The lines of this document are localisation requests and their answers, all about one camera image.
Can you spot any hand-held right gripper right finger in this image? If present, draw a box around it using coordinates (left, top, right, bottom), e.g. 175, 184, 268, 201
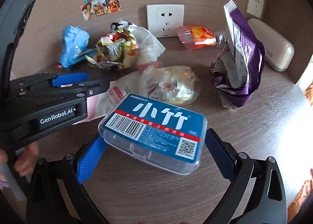
205, 128, 288, 224

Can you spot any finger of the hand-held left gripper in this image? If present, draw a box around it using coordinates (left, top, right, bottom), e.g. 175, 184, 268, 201
13, 72, 89, 92
22, 78, 111, 107

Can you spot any cream ribbed tissue box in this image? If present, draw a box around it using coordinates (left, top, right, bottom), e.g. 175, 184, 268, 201
247, 18, 295, 72

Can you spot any white wall socket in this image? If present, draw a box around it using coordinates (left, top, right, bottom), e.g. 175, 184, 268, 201
245, 0, 265, 19
147, 4, 185, 38

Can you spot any purple snack bag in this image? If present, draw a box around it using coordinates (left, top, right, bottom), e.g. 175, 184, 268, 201
223, 0, 266, 107

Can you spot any cream padded headboard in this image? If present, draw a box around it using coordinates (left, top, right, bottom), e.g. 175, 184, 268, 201
295, 55, 313, 90

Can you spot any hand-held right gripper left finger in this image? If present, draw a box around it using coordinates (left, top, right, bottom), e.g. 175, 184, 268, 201
26, 136, 110, 224

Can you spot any crushed bottle with orange label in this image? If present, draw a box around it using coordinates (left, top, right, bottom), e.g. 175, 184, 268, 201
177, 25, 229, 51

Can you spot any clear plastic bag with leftovers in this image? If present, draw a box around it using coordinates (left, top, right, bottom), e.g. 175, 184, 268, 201
139, 65, 201, 106

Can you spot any crumpled purple white wrapper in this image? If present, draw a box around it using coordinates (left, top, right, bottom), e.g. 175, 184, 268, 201
210, 53, 241, 110

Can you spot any clear box with blue label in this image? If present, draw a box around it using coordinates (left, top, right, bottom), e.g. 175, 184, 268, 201
97, 93, 208, 175

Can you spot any white pink plastic bag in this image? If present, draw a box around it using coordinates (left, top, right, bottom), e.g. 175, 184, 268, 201
73, 71, 147, 124

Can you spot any crumpled colourful wrapper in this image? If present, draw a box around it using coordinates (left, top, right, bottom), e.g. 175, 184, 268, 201
85, 28, 139, 70

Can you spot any crumpled blue wrapper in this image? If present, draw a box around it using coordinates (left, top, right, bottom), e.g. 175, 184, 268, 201
57, 25, 90, 69

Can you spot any person's left hand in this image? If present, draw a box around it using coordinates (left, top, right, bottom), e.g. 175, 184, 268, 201
13, 143, 40, 178

